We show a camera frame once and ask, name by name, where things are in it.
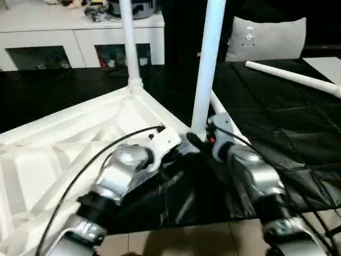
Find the small tan toy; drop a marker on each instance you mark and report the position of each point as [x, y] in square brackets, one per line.
[76, 4]

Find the white cabinet with glass doors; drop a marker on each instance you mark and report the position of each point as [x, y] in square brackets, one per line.
[53, 34]

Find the grey pillow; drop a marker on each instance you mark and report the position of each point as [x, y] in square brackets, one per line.
[266, 42]

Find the white plastic table top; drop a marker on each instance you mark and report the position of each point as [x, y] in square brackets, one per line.
[53, 133]

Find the small red item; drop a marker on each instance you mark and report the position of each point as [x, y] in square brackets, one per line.
[102, 62]

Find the white plastic table leg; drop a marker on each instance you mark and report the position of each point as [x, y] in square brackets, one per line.
[217, 104]
[293, 77]
[207, 66]
[131, 53]

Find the white flat board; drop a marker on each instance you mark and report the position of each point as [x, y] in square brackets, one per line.
[325, 69]

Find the black cabinet with yellow label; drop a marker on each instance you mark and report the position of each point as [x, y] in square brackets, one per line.
[181, 32]

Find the black padded mat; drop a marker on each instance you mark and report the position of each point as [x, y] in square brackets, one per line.
[293, 128]

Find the dark round object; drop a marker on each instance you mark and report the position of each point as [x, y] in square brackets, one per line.
[144, 10]

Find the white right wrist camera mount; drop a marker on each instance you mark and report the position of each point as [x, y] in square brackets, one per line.
[221, 122]

